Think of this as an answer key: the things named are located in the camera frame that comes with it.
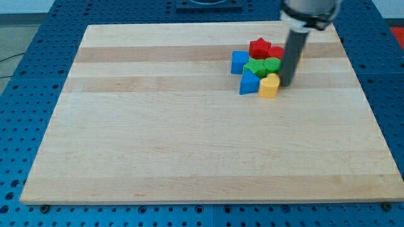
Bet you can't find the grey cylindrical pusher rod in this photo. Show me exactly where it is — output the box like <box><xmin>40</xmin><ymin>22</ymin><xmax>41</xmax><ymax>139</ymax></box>
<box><xmin>278</xmin><ymin>30</ymin><xmax>309</xmax><ymax>86</ymax></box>

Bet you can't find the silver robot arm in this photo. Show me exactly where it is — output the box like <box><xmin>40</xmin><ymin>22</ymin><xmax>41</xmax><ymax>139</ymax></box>
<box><xmin>278</xmin><ymin>0</ymin><xmax>342</xmax><ymax>86</ymax></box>

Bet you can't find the red star block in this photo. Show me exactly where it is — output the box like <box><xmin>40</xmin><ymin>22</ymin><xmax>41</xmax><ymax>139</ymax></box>
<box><xmin>249</xmin><ymin>37</ymin><xmax>272</xmax><ymax>59</ymax></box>

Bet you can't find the green star block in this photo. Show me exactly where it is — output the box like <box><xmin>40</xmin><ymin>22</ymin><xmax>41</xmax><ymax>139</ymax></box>
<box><xmin>242</xmin><ymin>58</ymin><xmax>267</xmax><ymax>79</ymax></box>

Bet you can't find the red round block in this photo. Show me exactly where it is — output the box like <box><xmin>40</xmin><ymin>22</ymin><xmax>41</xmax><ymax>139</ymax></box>
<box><xmin>267</xmin><ymin>46</ymin><xmax>285</xmax><ymax>60</ymax></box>

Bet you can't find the yellow block behind rod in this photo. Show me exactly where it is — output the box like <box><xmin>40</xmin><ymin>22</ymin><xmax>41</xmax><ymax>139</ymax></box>
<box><xmin>297</xmin><ymin>52</ymin><xmax>304</xmax><ymax>67</ymax></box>

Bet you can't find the green round block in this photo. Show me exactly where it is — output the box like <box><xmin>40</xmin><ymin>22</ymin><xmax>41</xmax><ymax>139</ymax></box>
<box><xmin>263</xmin><ymin>57</ymin><xmax>282</xmax><ymax>74</ymax></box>

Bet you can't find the yellow heart block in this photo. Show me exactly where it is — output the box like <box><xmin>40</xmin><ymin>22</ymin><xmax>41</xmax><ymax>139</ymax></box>
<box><xmin>258</xmin><ymin>73</ymin><xmax>280</xmax><ymax>98</ymax></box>

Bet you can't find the blue cube block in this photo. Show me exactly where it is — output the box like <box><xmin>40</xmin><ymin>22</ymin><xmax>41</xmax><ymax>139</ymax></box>
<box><xmin>230</xmin><ymin>50</ymin><xmax>249</xmax><ymax>74</ymax></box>

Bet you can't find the blue triangle block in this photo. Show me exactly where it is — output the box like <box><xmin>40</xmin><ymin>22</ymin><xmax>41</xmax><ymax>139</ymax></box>
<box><xmin>239</xmin><ymin>70</ymin><xmax>261</xmax><ymax>95</ymax></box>

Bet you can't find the wooden board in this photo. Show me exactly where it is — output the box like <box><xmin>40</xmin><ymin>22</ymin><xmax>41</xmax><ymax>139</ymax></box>
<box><xmin>20</xmin><ymin>21</ymin><xmax>403</xmax><ymax>205</ymax></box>

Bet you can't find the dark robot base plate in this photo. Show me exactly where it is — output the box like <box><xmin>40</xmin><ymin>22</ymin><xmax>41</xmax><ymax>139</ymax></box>
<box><xmin>175</xmin><ymin>0</ymin><xmax>243</xmax><ymax>11</ymax></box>

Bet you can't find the black cable on floor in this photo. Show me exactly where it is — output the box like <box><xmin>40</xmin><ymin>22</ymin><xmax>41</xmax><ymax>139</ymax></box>
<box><xmin>0</xmin><ymin>52</ymin><xmax>25</xmax><ymax>79</ymax></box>

